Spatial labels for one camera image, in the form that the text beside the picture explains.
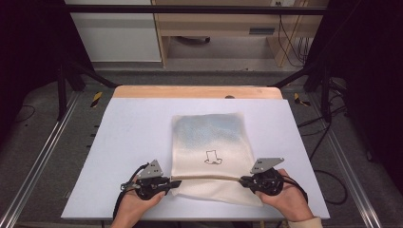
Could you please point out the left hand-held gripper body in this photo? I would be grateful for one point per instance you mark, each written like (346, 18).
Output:
(152, 171)

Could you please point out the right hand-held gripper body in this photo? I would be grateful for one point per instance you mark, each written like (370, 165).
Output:
(265, 164)

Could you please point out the cream mesh laundry bag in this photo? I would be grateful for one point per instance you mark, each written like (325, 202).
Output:
(206, 139)

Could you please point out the person's left hand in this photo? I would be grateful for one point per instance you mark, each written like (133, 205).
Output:
(134, 207)

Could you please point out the person's right hand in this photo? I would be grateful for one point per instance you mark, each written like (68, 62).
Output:
(290, 202)

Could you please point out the white foam board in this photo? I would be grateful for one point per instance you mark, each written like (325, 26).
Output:
(136, 133)

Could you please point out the yellow tool right floor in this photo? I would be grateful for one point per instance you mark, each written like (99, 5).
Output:
(299, 100)

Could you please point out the yellow tool floor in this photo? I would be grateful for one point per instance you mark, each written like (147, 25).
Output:
(96, 98)
(299, 100)

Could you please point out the yellow tool left floor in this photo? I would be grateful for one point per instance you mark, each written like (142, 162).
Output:
(96, 98)

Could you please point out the black metal stand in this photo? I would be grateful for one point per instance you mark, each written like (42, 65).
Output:
(325, 95)
(61, 95)

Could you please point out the white cabinet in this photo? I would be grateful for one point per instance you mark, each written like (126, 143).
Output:
(117, 34)

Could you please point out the light wooden desk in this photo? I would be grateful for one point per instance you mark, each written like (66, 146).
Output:
(215, 25)

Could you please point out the black curtain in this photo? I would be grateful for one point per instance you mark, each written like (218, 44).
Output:
(374, 63)
(28, 47)

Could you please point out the black horizontal bar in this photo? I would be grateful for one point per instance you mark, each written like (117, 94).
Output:
(190, 9)

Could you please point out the aluminium frame rail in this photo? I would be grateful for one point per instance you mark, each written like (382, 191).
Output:
(348, 164)
(41, 155)

